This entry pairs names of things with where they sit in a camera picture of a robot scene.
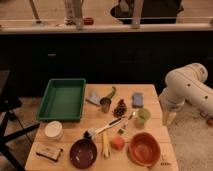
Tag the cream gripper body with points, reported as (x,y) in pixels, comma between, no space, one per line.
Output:
(168,116)

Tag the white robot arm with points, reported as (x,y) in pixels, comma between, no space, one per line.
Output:
(186,84)

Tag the green plastic cup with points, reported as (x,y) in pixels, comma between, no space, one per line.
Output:
(143,116)

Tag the orange bowl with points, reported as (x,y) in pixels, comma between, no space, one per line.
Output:
(144,150)

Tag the small green brush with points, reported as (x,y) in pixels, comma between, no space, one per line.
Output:
(124,126)

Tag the green pepper toy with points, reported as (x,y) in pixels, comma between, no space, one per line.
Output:
(112,93)

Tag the metal measuring cup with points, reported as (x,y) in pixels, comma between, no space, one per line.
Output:
(105,104)

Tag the yellow corn toy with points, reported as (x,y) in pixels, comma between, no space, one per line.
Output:
(105,145)

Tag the black white brush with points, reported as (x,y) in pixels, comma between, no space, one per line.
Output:
(90,133)

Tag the dark purple bowl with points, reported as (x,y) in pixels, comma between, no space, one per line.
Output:
(83,153)

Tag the green plastic tray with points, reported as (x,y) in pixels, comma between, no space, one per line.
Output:
(63,100)

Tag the white round container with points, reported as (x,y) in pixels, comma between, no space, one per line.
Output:
(54,130)

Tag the wooden block eraser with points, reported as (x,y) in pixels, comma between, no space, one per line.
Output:
(52,153)

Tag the red object on counter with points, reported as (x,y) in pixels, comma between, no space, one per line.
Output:
(88,21)

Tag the black chair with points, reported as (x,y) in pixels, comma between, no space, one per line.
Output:
(8,102)

